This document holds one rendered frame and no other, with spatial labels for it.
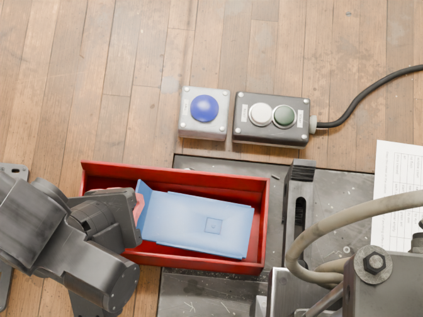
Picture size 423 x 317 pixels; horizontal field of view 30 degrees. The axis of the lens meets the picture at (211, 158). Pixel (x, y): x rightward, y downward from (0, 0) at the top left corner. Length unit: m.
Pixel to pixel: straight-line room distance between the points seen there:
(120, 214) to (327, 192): 0.33
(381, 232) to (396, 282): 0.65
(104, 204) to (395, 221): 0.42
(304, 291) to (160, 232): 0.26
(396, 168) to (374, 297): 0.70
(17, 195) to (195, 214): 0.31
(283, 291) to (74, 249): 0.22
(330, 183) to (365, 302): 0.67
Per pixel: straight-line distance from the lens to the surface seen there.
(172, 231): 1.01
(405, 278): 0.46
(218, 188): 1.09
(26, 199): 0.78
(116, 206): 0.92
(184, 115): 1.09
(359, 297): 0.45
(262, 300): 0.98
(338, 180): 1.12
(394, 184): 1.13
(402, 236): 1.12
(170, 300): 1.06
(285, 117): 1.10
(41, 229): 0.79
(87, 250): 0.81
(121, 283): 0.82
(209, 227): 1.02
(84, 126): 1.13
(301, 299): 0.82
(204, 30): 1.18
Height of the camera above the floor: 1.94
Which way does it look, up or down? 71 degrees down
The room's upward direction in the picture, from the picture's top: 9 degrees clockwise
